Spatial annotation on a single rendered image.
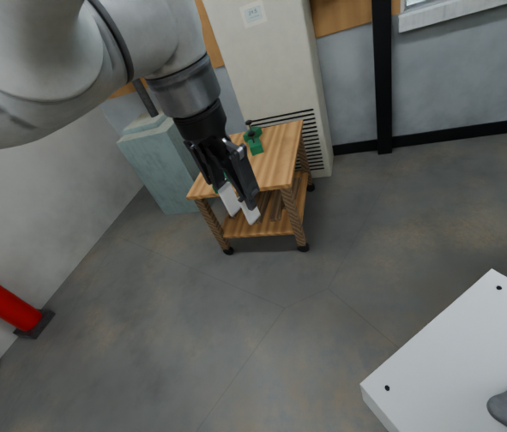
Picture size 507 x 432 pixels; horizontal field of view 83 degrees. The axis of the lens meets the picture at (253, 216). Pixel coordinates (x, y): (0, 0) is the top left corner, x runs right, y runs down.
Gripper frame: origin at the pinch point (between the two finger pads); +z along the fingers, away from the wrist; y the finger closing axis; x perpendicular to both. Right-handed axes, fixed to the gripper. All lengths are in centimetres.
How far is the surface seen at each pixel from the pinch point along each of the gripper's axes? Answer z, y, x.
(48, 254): 82, 196, 50
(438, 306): 98, -30, -51
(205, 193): 49, 77, -30
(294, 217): 71, 40, -51
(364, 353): 97, -13, -16
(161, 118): 34, 156, -65
